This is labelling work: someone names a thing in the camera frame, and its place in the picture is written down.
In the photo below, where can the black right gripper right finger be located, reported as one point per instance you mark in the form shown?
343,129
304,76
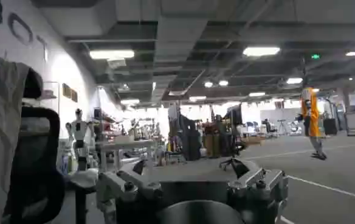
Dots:
265,182

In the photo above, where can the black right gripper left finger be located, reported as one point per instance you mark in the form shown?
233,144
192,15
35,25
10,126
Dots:
126,182

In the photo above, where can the white work table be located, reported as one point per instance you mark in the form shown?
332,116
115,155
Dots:
126,145

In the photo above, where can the black swivel chair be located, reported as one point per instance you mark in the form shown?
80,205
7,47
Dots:
233,146

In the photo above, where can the brown cardboard boxes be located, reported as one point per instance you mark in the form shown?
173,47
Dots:
211,145

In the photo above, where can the white humanoid robot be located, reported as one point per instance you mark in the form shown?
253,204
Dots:
79,134

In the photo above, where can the person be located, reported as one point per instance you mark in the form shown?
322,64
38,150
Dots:
312,121

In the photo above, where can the rack with dark clothes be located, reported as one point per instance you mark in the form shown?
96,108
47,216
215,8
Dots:
187,137

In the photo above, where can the black bin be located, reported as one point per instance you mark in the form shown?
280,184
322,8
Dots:
330,126

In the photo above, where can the black mesh office chair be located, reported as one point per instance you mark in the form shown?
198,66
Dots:
34,170

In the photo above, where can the rectangular ceiling light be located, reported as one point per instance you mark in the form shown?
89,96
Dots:
112,54
261,51

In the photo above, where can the green exit sign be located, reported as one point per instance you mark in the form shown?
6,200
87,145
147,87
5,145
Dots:
315,56

